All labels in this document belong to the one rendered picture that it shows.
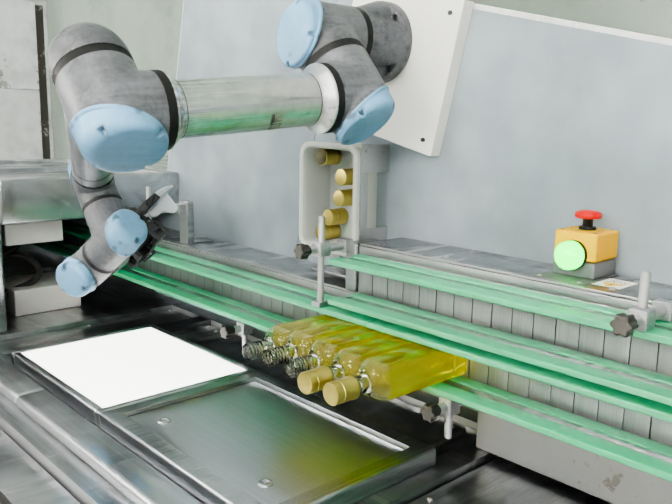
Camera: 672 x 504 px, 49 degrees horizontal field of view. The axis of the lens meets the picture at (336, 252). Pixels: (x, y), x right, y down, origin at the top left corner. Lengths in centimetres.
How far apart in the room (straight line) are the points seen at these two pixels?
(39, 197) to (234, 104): 94
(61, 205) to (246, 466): 105
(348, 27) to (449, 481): 77
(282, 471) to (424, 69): 75
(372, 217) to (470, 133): 27
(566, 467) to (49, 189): 138
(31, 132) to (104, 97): 386
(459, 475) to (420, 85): 69
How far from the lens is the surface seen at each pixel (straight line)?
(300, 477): 111
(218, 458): 117
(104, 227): 139
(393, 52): 140
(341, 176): 149
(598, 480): 117
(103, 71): 105
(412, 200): 145
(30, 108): 488
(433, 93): 138
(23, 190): 195
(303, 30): 129
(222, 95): 111
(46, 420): 138
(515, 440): 123
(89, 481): 120
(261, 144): 180
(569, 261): 114
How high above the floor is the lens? 183
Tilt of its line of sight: 42 degrees down
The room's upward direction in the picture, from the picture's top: 98 degrees counter-clockwise
